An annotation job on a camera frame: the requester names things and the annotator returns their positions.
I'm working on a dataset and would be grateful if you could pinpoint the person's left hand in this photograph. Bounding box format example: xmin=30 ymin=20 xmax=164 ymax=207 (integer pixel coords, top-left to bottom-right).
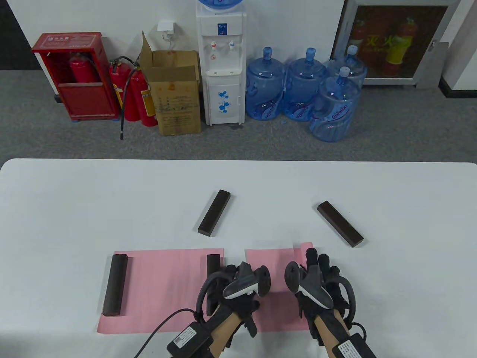
xmin=207 ymin=264 xmax=260 ymax=338

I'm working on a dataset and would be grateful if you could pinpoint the person's right hand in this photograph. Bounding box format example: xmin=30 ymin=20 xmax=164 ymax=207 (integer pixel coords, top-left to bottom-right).
xmin=296 ymin=248 xmax=352 ymax=339

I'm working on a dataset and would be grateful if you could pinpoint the pink paper sheet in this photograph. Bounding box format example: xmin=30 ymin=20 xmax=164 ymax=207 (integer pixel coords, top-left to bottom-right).
xmin=97 ymin=249 xmax=225 ymax=334
xmin=245 ymin=242 xmax=317 ymax=332

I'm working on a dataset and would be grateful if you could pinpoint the person's right forearm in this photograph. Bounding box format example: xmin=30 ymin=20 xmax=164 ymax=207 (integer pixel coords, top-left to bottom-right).
xmin=317 ymin=310 xmax=351 ymax=358

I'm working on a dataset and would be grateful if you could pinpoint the person's left forearm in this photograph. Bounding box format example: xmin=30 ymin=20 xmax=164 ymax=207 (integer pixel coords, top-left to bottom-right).
xmin=207 ymin=311 xmax=241 ymax=358

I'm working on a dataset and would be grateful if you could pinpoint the black tracking controller with loop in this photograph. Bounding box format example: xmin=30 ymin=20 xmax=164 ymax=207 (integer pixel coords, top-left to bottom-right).
xmin=284 ymin=261 xmax=356 ymax=325
xmin=196 ymin=261 xmax=272 ymax=321

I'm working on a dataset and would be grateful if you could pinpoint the blue water jug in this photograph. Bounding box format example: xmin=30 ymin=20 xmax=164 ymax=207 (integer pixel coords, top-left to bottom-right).
xmin=283 ymin=48 xmax=328 ymax=122
xmin=327 ymin=45 xmax=367 ymax=90
xmin=245 ymin=47 xmax=287 ymax=120
xmin=309 ymin=67 xmax=362 ymax=142

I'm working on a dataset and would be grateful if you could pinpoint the white water dispenser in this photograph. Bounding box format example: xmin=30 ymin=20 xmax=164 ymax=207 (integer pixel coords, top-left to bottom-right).
xmin=196 ymin=7 xmax=247 ymax=126

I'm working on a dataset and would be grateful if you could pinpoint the open cardboard box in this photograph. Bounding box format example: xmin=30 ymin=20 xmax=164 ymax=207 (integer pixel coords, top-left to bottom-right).
xmin=140 ymin=31 xmax=202 ymax=136

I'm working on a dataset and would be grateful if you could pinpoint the red fire extinguisher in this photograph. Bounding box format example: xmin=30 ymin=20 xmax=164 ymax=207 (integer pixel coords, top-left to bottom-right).
xmin=109 ymin=56 xmax=141 ymax=141
xmin=129 ymin=65 xmax=158 ymax=127
xmin=69 ymin=52 xmax=100 ymax=83

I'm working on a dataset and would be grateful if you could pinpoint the red fire extinguisher cabinet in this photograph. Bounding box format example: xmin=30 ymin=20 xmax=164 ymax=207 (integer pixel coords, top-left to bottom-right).
xmin=31 ymin=32 xmax=120 ymax=122

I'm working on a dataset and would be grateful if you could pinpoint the blue dispenser water bottle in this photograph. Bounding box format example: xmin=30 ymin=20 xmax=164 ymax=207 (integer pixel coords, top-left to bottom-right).
xmin=197 ymin=0 xmax=244 ymax=12

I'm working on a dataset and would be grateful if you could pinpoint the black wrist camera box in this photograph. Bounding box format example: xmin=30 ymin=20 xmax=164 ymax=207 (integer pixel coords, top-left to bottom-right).
xmin=332 ymin=334 xmax=377 ymax=358
xmin=167 ymin=324 xmax=214 ymax=358

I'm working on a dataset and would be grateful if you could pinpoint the long black cable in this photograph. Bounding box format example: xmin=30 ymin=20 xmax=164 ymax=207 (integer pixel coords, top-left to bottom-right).
xmin=133 ymin=308 xmax=196 ymax=358

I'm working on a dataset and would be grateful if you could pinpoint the grey framed fire hose cabinet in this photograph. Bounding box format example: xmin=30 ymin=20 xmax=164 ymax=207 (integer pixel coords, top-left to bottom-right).
xmin=330 ymin=0 xmax=461 ymax=89

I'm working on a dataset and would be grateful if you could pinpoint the white wall outlet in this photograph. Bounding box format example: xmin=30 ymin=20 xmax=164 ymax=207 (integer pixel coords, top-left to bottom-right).
xmin=157 ymin=21 xmax=176 ymax=40

